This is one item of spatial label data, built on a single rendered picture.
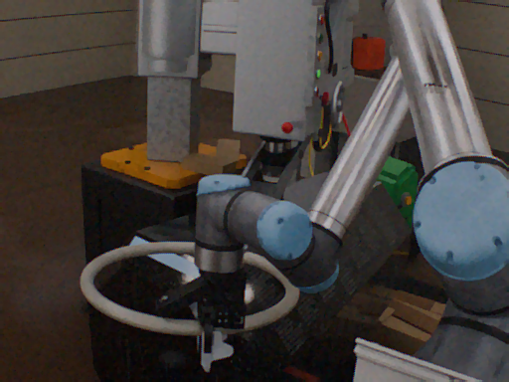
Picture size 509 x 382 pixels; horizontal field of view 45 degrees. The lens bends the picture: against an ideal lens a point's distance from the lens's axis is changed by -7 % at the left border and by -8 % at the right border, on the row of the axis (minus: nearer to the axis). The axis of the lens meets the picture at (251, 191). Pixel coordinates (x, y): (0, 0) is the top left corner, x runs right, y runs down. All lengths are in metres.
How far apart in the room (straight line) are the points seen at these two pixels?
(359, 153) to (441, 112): 0.27
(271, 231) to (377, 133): 0.33
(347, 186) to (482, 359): 0.43
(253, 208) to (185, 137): 1.71
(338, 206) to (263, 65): 0.75
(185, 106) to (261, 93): 0.91
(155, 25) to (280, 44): 0.92
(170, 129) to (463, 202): 2.03
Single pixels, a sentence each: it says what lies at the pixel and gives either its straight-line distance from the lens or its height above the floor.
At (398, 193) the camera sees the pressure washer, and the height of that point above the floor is 0.44.
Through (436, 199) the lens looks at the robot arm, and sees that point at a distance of 0.87.
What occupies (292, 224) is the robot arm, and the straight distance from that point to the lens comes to 1.05.
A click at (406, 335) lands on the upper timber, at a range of 2.67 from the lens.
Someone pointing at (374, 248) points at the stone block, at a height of 0.69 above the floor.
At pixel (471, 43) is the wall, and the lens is 6.88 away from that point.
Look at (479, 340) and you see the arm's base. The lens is 0.98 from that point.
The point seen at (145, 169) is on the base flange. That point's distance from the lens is 2.69.
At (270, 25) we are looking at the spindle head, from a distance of 1.82.
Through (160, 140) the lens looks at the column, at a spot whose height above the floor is 0.87.
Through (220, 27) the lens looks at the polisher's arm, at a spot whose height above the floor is 1.37.
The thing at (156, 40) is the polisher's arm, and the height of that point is 1.31.
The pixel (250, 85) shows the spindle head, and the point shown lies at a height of 1.27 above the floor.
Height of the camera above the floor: 1.60
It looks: 19 degrees down
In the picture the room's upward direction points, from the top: 3 degrees clockwise
